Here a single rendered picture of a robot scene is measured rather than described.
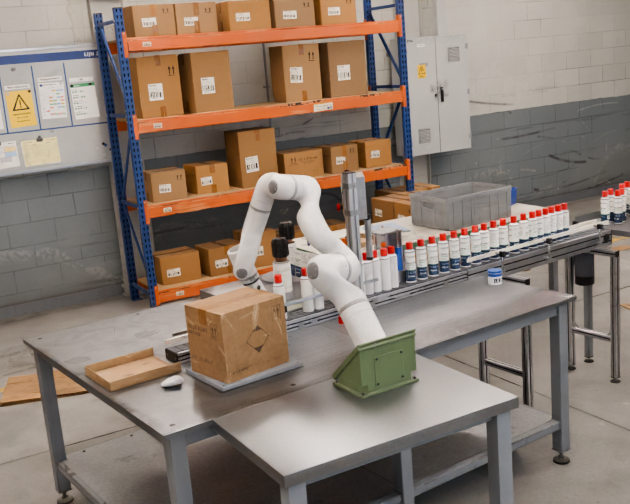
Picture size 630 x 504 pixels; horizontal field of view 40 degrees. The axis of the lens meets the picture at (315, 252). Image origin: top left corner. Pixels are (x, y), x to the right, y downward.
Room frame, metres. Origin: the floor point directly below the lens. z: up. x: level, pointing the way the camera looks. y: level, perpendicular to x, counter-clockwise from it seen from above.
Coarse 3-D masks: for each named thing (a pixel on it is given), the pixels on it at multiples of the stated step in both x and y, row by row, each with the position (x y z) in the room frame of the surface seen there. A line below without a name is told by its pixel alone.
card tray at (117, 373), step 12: (108, 360) 3.40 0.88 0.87; (120, 360) 3.43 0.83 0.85; (132, 360) 3.46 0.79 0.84; (144, 360) 3.46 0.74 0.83; (156, 360) 3.45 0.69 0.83; (96, 372) 3.36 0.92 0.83; (108, 372) 3.35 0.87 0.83; (120, 372) 3.34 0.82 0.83; (132, 372) 3.32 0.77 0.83; (144, 372) 3.22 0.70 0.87; (156, 372) 3.24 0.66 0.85; (168, 372) 3.27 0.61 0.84; (108, 384) 3.15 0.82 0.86; (120, 384) 3.16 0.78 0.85; (132, 384) 3.19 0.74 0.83
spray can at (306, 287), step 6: (306, 276) 3.80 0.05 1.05; (300, 282) 3.81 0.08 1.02; (306, 282) 3.79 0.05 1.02; (306, 288) 3.79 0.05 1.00; (306, 294) 3.79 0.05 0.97; (312, 294) 3.80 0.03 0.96; (312, 300) 3.80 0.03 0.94; (306, 306) 3.79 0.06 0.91; (312, 306) 3.79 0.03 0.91; (306, 312) 3.79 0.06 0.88; (312, 312) 3.79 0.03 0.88
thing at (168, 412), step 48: (480, 288) 4.13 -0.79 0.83; (528, 288) 4.06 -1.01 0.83; (48, 336) 3.94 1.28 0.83; (96, 336) 3.87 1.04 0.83; (144, 336) 3.81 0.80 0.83; (336, 336) 3.57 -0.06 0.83; (432, 336) 3.47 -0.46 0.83; (96, 384) 3.23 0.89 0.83; (144, 384) 3.19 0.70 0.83; (192, 384) 3.14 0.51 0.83; (288, 384) 3.06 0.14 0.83
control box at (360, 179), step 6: (360, 174) 3.87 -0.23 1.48; (360, 180) 3.80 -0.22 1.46; (342, 186) 3.80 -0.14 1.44; (360, 186) 3.80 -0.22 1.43; (360, 192) 3.80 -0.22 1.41; (360, 198) 3.80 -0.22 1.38; (360, 204) 3.80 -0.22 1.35; (366, 204) 3.80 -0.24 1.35; (360, 210) 3.80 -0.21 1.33; (366, 210) 3.80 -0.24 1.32; (360, 216) 3.80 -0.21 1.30; (366, 216) 3.80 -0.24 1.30
